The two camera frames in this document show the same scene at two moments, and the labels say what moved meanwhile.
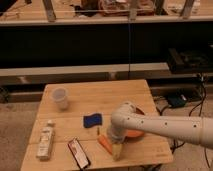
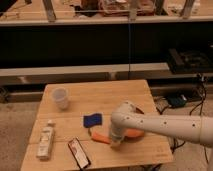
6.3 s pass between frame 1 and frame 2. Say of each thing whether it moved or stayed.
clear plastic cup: stayed
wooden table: stayed
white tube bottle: stayed
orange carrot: moved
